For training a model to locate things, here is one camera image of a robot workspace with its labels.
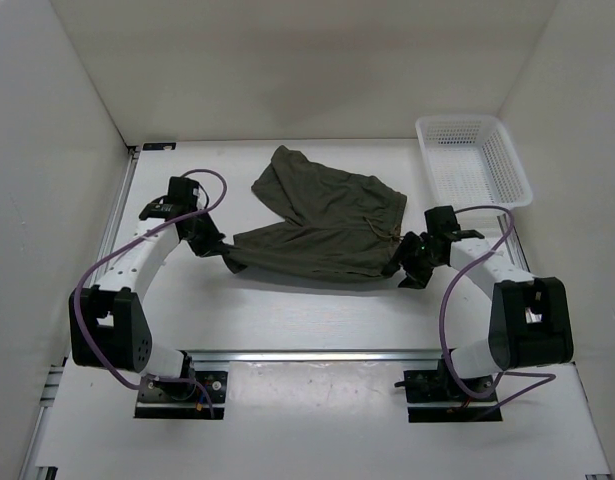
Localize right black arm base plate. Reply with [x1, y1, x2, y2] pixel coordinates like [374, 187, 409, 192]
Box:
[394, 368, 503, 424]

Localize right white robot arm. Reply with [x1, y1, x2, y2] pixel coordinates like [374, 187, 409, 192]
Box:
[383, 206, 574, 400]

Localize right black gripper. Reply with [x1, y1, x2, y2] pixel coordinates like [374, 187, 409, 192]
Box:
[382, 230, 444, 290]

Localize olive green shorts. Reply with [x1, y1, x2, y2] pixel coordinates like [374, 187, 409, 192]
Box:
[223, 145, 407, 283]

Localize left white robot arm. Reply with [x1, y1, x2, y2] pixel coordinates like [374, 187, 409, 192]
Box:
[69, 173, 228, 400]

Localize white perforated plastic basket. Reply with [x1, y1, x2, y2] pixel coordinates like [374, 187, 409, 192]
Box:
[415, 114, 533, 210]

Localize aluminium frame rail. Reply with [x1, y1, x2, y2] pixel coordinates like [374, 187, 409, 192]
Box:
[189, 349, 441, 363]

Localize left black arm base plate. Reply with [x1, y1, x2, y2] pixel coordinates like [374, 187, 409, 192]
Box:
[134, 370, 228, 421]

